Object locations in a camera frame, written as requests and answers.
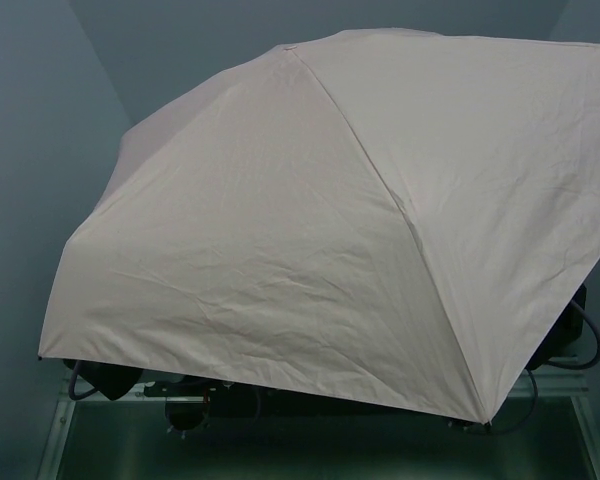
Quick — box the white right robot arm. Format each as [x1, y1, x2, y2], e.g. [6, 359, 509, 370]
[526, 303, 587, 371]

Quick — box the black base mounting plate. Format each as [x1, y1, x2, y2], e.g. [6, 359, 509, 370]
[142, 377, 486, 431]

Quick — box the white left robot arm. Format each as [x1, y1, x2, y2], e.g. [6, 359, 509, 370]
[63, 359, 143, 401]

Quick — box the aluminium frame rail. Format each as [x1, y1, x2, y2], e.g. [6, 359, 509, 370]
[75, 366, 588, 402]

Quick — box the pink folding umbrella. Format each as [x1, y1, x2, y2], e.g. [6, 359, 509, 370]
[38, 29, 600, 424]

